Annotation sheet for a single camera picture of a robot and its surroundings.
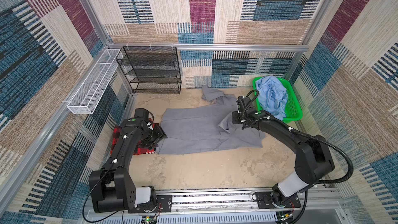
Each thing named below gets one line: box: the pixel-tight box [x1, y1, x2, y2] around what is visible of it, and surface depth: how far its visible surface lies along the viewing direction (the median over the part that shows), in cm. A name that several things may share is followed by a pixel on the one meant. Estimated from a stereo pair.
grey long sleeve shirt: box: [157, 85, 266, 155], surface depth 96 cm
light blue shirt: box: [256, 75, 288, 120], surface depth 107 cm
